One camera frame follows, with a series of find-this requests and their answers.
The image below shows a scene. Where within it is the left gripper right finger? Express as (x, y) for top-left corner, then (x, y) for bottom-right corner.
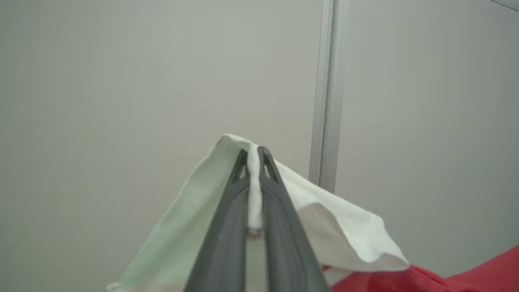
(257, 146), (331, 292)

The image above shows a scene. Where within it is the grey partition post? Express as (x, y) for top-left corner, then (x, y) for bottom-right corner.
(309, 0), (351, 193)

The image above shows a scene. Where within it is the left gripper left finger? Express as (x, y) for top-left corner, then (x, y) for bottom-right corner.
(184, 149), (250, 292)

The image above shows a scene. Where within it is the red jersey with number 23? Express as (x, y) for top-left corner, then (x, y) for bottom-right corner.
(106, 134), (519, 292)

